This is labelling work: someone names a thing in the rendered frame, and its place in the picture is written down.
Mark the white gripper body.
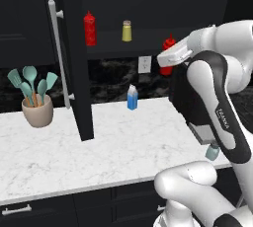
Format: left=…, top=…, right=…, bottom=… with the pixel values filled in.
left=156, top=37, right=194, bottom=68

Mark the red condiment bottle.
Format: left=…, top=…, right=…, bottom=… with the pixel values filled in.
left=159, top=33, right=178, bottom=77

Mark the yellow shaker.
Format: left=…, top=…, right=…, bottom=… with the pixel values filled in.
left=121, top=20, right=133, bottom=43

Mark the black open cabinet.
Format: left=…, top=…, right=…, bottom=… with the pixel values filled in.
left=78, top=0, right=233, bottom=61

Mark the red ketchup bottle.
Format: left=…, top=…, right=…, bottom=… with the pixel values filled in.
left=83, top=10, right=98, bottom=47

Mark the black cabinet door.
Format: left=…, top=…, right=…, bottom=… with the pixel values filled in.
left=40, top=0, right=96, bottom=142

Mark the teal shaker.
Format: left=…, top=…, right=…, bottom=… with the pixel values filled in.
left=204, top=143, right=221, bottom=162

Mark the black narrow base cabinet panel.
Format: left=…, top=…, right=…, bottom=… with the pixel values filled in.
left=72, top=186, right=115, bottom=227

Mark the black countertop appliance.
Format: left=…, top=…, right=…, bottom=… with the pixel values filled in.
left=168, top=62, right=221, bottom=146

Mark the blue milk carton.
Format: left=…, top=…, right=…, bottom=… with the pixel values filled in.
left=126, top=84, right=139, bottom=112

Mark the teal flat spatula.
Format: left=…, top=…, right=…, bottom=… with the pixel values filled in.
left=44, top=71, right=59, bottom=93

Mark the teal small spoon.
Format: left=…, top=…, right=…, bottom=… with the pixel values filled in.
left=36, top=78, right=48, bottom=107

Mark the teal large spoon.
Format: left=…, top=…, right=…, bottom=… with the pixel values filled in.
left=22, top=65, right=39, bottom=108

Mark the beige utensil pot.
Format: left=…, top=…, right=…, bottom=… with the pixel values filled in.
left=21, top=93, right=54, bottom=129

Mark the teal small spatula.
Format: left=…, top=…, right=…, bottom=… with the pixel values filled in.
left=20, top=81, right=36, bottom=108

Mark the black drawer front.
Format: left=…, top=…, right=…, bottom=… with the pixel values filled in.
left=111, top=179, right=167, bottom=227
left=0, top=193, right=77, bottom=227

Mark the teal slotted spatula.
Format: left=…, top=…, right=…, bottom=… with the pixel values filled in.
left=6, top=68, right=29, bottom=108

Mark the white wall outlet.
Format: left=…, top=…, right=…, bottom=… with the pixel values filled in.
left=137, top=55, right=153, bottom=75

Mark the silver cabinet door handle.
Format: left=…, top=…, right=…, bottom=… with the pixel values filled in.
left=47, top=0, right=76, bottom=110

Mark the black closed wall cabinet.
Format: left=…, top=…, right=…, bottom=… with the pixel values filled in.
left=0, top=0, right=57, bottom=70

